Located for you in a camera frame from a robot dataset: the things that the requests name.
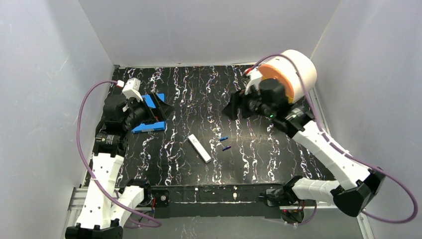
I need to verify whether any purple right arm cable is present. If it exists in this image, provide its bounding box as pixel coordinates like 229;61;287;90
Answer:
254;53;419;224

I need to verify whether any blue flat box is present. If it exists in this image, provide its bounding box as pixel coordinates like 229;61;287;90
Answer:
131;95;167;133

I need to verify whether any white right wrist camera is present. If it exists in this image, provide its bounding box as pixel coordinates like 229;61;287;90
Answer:
243;68;263;95

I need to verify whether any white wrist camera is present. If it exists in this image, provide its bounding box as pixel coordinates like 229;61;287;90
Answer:
116;78;143;102
243;68;263;95

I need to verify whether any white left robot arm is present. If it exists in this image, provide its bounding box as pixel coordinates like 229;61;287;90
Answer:
65;93;173;239

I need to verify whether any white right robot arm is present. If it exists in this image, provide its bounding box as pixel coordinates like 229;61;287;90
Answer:
222;79;385;217

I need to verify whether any white round drawer cabinet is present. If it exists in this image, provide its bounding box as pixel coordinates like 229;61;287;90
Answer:
258;49;317;103

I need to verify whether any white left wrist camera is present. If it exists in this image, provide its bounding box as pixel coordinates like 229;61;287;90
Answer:
116;78;143;102

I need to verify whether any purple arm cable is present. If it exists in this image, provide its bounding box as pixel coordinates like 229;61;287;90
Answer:
254;53;419;224
76;80;162;229

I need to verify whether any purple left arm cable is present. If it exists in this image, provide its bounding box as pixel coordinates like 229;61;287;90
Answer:
76;80;162;229

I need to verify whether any white remote control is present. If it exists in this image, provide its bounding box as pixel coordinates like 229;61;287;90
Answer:
188;134;211;164

